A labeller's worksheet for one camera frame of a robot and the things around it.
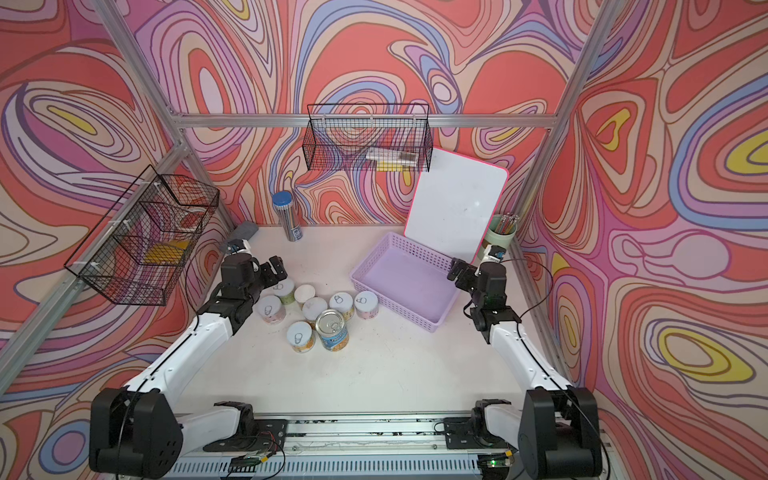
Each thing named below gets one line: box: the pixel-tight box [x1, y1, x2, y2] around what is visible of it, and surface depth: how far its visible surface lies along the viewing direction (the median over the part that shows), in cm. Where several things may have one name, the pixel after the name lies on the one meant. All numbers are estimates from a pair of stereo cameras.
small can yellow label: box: [329, 292, 355, 321], surface depth 94 cm
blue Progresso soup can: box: [316, 309, 349, 352], surface depth 84 cm
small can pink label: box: [354, 290, 379, 320], surface depth 95 cm
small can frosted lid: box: [302, 297, 328, 321], surface depth 90 cm
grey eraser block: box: [229, 221, 259, 241], surface depth 117 cm
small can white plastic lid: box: [294, 284, 316, 304], surface depth 95 cm
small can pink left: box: [257, 295, 286, 324], surface depth 93 cm
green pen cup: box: [485, 212, 520, 248], surface depth 101 cm
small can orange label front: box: [286, 320, 317, 353], surface depth 88 cm
